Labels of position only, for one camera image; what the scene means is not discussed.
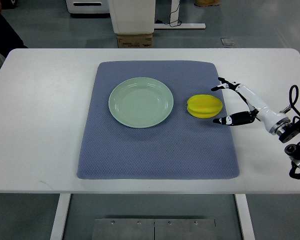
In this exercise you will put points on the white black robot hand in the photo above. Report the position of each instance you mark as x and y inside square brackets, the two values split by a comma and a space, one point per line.
[275, 122]

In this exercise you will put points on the yellow starfruit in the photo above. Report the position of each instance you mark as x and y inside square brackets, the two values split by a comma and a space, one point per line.
[204, 106]

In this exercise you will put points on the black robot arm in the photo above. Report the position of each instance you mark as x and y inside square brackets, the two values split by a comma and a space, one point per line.
[290, 131]

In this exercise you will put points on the grey floor socket plate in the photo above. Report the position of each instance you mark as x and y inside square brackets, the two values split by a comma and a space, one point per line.
[226, 41]

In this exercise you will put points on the light green plate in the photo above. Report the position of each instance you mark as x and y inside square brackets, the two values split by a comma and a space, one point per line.
[141, 102]

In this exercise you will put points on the blue textured mat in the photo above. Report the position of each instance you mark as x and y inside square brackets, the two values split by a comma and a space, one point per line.
[182, 147]

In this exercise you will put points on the right white table leg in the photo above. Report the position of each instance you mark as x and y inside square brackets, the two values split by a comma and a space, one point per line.
[244, 216]

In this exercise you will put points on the white table leg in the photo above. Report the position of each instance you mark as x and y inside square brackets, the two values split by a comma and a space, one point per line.
[244, 216]
[60, 217]

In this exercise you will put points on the white desk leg base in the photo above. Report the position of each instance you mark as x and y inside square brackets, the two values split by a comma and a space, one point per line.
[174, 22]

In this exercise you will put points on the tan shoe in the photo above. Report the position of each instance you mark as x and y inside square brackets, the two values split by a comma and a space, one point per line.
[206, 3]

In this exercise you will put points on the cardboard box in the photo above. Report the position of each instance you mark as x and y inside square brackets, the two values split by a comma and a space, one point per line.
[134, 41]

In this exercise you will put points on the white bin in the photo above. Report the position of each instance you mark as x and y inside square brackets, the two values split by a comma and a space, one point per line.
[130, 17]

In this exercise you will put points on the white appliance with slot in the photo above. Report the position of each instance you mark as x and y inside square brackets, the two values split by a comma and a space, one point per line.
[87, 7]

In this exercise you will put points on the left white table leg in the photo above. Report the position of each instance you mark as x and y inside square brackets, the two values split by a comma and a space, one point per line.
[60, 217]

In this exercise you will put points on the person in dark clothes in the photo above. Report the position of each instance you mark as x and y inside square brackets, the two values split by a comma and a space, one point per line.
[9, 39]

